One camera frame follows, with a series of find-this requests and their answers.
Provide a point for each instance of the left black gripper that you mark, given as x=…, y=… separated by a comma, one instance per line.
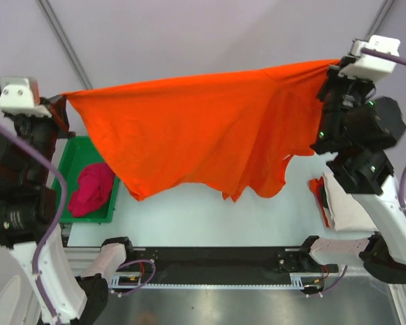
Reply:
x=58, y=108

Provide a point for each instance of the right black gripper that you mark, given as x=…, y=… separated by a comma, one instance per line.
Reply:
x=332, y=78

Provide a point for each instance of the orange t shirt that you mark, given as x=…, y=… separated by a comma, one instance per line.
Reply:
x=229, y=131

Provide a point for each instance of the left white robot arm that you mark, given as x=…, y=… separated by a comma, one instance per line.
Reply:
x=31, y=233

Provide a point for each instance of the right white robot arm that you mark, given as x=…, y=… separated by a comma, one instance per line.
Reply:
x=358, y=130

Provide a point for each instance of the orange folded shirt in stack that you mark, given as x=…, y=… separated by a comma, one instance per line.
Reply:
x=318, y=189

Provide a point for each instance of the green plastic bin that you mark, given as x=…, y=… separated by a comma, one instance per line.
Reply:
x=79, y=152

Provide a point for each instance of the magenta t shirt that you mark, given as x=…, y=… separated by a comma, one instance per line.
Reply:
x=95, y=184

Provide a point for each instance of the white folded t shirt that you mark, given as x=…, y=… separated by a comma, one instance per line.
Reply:
x=345, y=212

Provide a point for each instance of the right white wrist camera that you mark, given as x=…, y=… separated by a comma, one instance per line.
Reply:
x=372, y=57

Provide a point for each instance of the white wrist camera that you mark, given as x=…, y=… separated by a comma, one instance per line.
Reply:
x=19, y=94
x=372, y=57

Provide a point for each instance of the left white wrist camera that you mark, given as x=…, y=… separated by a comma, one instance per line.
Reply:
x=19, y=94

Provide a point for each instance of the aluminium rail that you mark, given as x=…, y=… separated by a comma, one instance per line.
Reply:
x=82, y=260

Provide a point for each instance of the white cable duct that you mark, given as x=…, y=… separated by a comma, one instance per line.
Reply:
x=294, y=283

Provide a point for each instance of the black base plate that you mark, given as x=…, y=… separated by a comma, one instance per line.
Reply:
x=230, y=266

